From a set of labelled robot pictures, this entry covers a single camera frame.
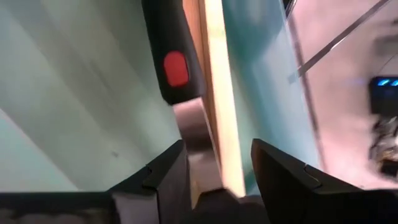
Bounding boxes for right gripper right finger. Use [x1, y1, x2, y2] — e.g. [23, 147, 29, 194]
[250, 138, 398, 224]

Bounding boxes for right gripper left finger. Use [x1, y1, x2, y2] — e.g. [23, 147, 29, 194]
[0, 139, 193, 224]

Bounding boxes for red silicone spatula wooden handle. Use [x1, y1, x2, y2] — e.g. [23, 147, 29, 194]
[183, 0, 248, 198]

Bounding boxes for black turner red-dot handle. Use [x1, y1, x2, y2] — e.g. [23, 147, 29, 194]
[141, 0, 271, 224]

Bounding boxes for teal plastic bin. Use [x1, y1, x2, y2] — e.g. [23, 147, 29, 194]
[0, 0, 321, 197]

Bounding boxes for black computer tower blue lights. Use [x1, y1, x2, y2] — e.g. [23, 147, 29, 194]
[368, 76, 398, 116]

